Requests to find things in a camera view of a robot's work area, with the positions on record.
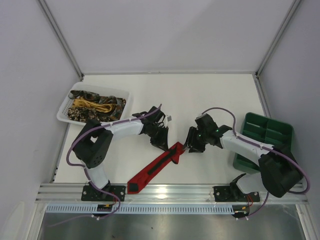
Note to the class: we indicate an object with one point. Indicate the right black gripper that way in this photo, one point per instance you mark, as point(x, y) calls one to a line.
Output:
point(195, 140)

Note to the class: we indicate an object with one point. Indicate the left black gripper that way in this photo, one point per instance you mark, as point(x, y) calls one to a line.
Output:
point(157, 135)

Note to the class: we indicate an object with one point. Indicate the red necktie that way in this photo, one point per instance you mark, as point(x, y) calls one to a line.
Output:
point(138, 182)

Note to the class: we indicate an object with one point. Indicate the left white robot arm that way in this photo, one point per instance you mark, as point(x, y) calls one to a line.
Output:
point(93, 142)

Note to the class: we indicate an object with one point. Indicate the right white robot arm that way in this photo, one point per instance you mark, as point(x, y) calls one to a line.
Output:
point(278, 171)

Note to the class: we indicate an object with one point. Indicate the dark multicolour patterned tie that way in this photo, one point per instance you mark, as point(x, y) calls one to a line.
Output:
point(96, 98)

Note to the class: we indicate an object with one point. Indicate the brown floral tie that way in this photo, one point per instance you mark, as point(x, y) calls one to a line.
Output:
point(83, 114)

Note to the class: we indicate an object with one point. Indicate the green divided organizer tray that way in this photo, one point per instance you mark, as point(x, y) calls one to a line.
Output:
point(266, 130)

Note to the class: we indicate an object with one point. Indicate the yellow patterned tie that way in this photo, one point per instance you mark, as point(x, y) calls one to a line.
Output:
point(104, 108)

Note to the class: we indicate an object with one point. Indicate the white plastic basket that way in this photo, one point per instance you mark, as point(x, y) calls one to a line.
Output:
point(101, 90)

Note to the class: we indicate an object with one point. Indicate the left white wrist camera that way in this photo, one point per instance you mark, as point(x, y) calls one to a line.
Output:
point(168, 118)

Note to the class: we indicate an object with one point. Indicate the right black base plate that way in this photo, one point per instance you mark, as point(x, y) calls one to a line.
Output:
point(231, 193)

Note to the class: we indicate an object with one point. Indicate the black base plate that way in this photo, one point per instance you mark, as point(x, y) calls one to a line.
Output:
point(90, 194)
point(231, 193)

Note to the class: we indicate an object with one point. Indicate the white slotted cable duct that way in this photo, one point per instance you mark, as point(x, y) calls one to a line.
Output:
point(86, 208)

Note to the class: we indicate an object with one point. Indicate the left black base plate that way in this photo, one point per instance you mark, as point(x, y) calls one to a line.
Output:
point(90, 194)

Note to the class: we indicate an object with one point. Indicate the aluminium mounting rail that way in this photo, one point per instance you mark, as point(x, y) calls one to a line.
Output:
point(151, 194)

